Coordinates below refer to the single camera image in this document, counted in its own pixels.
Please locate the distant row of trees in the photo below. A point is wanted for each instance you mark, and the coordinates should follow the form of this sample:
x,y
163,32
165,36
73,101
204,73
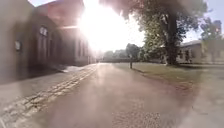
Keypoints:
x,y
121,52

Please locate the grey pavement strip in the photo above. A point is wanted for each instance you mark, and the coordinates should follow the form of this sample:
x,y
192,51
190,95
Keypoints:
x,y
30,85

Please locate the red brick building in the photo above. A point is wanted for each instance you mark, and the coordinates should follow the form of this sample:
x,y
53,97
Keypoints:
x,y
43,40

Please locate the large tree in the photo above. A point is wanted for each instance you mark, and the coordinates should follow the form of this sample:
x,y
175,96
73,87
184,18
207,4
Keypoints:
x,y
171,30

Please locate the reddish paved path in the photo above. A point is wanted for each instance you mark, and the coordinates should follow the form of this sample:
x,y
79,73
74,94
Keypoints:
x,y
113,96

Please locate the short dark post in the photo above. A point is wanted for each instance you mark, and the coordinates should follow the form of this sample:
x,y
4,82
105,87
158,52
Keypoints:
x,y
131,63

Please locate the grass lawn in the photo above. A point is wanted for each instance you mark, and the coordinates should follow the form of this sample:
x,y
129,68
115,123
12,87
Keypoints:
x,y
166,70

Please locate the cobblestone strip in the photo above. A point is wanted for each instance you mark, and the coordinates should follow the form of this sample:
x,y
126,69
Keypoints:
x,y
50,95

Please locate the pale low building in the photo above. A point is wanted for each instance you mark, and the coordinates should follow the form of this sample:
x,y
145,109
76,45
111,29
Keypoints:
x,y
193,51

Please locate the small tree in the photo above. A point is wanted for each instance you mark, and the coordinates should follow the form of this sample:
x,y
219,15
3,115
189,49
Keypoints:
x,y
213,35

